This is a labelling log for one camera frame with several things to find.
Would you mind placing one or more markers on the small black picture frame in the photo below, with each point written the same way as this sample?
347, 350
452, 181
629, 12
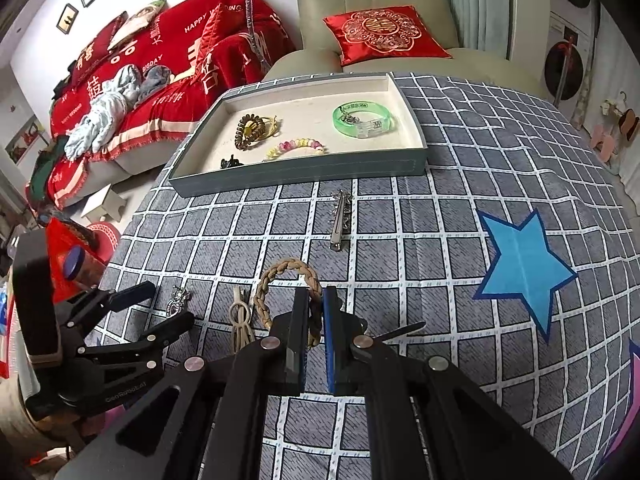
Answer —
67, 18

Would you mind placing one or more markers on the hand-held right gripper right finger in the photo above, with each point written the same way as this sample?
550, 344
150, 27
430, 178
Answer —
330, 340

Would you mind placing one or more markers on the small white stool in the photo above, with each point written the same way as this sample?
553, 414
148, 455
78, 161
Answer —
102, 205

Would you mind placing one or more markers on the red satin pillow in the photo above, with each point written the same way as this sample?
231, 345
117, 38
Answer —
95, 50

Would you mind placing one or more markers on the grey shallow tray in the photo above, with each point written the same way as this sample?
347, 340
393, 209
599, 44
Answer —
310, 115

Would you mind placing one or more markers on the white picture pillow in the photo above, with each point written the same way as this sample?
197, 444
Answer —
137, 22

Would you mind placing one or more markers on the red upright cushion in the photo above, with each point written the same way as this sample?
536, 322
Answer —
207, 45

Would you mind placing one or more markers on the red gift bag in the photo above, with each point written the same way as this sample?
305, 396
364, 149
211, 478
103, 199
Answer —
62, 240

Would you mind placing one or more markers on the silver heart pendant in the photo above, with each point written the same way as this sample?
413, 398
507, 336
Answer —
177, 302

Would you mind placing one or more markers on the black hair clip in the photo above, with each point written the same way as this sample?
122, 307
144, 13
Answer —
231, 163

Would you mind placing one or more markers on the white washing machine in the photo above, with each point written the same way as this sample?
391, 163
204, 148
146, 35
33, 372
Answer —
570, 65

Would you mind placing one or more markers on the red covered sofa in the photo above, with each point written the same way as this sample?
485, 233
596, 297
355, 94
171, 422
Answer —
190, 25

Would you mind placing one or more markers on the unframed wall picture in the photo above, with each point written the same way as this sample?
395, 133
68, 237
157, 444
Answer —
25, 140

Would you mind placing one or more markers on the pink hanging rack items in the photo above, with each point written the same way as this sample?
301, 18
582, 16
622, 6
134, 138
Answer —
617, 130

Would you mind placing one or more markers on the green translucent bangle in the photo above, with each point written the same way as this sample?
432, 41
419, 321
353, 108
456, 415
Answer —
340, 125

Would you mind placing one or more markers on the light blue clothes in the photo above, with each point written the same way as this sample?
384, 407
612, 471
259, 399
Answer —
100, 120

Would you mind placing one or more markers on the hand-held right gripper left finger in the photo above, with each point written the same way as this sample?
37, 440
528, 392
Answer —
302, 340

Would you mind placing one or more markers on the phone holder stand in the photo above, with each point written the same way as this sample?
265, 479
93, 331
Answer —
249, 10

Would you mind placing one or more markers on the green cloth bundle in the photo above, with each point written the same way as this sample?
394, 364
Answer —
45, 170

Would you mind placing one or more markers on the grey cloth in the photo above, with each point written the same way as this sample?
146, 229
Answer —
155, 82

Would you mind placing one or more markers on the pale blue curtain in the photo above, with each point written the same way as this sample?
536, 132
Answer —
475, 5

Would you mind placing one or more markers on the white sheer curtain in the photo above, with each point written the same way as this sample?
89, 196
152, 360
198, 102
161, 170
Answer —
620, 60

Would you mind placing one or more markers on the red embroidered cushion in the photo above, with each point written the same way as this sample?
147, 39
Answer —
385, 35

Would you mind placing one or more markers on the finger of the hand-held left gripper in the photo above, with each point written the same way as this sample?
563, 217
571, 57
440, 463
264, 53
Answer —
150, 332
120, 295

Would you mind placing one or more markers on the red mop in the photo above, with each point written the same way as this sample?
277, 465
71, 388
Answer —
565, 70

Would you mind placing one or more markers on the silver metal barrette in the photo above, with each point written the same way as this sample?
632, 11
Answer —
339, 225

